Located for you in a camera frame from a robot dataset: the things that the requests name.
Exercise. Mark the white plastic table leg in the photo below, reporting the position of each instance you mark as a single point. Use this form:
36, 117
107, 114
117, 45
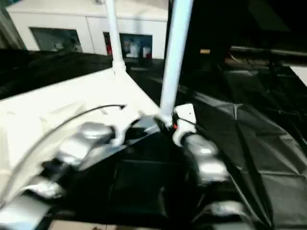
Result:
175, 55
116, 36

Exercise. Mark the white plastic table top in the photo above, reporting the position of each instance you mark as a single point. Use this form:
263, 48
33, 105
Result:
60, 105

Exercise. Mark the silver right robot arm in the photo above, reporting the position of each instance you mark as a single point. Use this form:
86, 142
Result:
208, 155

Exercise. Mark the black work mat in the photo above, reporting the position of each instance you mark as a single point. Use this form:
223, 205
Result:
251, 131

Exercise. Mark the small yellow label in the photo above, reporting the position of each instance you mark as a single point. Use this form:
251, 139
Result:
205, 51

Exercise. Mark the long black bar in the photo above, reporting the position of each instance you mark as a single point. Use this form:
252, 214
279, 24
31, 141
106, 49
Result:
268, 49

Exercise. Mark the white glass-door cabinet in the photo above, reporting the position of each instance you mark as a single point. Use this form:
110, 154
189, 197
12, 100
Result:
72, 19

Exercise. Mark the white side board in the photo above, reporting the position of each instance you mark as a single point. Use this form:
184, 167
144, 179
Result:
299, 75

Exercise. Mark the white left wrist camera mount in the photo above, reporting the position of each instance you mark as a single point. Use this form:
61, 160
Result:
122, 130

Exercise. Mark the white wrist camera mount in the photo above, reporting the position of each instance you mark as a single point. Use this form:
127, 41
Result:
185, 115
122, 130

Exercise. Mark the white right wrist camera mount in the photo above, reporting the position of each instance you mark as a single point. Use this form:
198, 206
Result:
185, 115

